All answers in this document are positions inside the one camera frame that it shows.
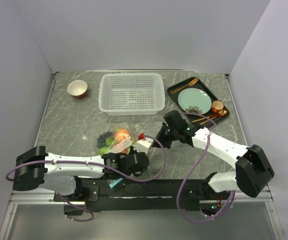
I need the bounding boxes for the black mounting base rail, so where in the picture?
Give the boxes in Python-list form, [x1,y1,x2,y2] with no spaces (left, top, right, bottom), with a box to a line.
[63,178,230,217]

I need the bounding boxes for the fake green leafy vegetable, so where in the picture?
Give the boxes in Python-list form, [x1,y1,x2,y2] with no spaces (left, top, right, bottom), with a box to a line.
[98,140,116,156]

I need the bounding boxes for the copper cup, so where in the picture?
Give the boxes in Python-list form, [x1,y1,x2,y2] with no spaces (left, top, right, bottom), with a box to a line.
[211,100,224,113]

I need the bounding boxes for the black rectangular tray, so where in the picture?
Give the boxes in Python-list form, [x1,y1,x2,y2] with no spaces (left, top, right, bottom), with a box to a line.
[167,76,230,124]

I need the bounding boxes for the clear zip top bag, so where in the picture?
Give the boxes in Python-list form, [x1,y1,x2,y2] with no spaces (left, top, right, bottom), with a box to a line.
[95,124,137,191]

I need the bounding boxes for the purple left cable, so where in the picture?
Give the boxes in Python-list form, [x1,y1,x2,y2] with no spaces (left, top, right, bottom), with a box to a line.
[5,134,167,223]

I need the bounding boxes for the white perforated plastic basket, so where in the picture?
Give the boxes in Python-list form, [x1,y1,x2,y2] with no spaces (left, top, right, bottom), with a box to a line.
[98,73,165,116]

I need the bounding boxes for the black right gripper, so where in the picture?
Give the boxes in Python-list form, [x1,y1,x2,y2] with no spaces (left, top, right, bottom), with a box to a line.
[151,122,178,149]

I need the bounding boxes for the gold spoon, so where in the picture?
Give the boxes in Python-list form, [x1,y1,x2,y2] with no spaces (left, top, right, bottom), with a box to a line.
[202,109,229,118]

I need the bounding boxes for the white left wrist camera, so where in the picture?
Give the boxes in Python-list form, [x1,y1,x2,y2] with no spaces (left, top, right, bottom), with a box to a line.
[134,133,154,155]

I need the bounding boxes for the teal floral plate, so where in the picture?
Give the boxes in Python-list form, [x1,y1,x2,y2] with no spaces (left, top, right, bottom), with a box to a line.
[178,88,212,114]

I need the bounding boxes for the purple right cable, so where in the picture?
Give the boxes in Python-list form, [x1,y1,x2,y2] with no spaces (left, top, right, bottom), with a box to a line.
[177,112,236,223]

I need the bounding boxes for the purple cable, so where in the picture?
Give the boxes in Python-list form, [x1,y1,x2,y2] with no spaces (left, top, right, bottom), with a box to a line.
[177,112,236,223]
[5,134,167,223]

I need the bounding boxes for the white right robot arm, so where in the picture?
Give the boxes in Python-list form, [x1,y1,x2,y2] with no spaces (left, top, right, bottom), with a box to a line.
[157,110,275,199]

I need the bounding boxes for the fake orange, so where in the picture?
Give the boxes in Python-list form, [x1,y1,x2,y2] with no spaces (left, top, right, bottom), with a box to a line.
[114,129,131,143]

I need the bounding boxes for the red and white bowl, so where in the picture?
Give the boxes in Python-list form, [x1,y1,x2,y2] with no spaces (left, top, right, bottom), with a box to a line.
[67,80,88,99]

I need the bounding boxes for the gold fork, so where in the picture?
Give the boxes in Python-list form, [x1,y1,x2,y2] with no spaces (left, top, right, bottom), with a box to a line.
[170,77,199,95]

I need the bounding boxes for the fake black grapes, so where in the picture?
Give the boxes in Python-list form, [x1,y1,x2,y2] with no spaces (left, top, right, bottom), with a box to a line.
[96,131,115,148]

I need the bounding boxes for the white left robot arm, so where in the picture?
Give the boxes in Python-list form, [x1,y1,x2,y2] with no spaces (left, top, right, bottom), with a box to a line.
[12,146,149,201]

